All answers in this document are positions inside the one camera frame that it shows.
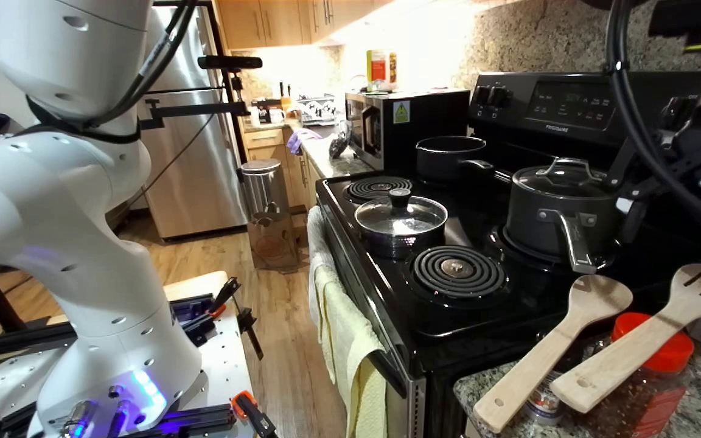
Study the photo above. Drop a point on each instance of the slotted wooden spatula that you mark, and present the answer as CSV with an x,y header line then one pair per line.
x,y
610,374

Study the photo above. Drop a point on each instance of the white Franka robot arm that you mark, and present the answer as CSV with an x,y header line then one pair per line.
x,y
83,258

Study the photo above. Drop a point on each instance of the black electric stove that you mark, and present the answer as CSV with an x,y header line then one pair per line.
x,y
415,324

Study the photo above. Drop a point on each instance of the dark pot with glass lid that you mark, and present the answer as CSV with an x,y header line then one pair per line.
x,y
546,221

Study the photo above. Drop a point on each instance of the red lid plastic jar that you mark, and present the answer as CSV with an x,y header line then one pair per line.
x,y
675,356

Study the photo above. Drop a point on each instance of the black saucepan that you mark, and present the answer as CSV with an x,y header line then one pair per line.
x,y
438,162

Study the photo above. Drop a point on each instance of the black microwave oven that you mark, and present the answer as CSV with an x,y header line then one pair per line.
x,y
423,123

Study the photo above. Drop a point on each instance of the solid wooden spoon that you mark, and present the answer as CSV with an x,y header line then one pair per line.
x,y
528,374

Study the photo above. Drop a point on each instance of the small spice bottle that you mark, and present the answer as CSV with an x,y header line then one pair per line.
x,y
544,402

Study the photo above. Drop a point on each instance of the silver pan lid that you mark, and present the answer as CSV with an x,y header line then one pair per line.
x,y
403,222

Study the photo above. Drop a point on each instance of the orange bottle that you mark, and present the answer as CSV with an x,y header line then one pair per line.
x,y
377,66

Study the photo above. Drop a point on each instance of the dish rack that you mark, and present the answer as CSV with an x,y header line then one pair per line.
x,y
319,111

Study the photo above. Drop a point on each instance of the pale yellow hanging towel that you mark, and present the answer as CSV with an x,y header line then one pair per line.
x,y
341,333

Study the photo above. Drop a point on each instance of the wooden base cabinet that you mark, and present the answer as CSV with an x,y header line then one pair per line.
x,y
272,162

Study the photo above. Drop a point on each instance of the brown wooden box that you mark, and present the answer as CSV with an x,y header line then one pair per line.
x,y
272,244

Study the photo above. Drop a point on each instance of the steel cylinder bin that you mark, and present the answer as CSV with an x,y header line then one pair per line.
x,y
260,185

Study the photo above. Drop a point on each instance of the stainless steel refrigerator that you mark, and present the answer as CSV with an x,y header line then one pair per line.
x,y
195,179

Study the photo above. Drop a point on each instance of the white robot mounting table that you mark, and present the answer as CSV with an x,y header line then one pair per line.
x,y
219,367

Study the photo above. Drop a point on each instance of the blue tool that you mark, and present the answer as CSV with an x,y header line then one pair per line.
x,y
193,313

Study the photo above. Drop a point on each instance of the black tripod stand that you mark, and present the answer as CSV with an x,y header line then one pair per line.
x,y
17,334

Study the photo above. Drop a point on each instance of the wooden wall cabinet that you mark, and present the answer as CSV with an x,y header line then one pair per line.
x,y
268,25

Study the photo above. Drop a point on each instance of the black camera stand pole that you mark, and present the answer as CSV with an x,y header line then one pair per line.
x,y
232,89

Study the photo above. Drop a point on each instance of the black bar camera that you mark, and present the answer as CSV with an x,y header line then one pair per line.
x,y
229,61

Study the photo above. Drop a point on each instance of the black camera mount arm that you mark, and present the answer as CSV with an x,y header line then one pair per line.
x,y
195,111

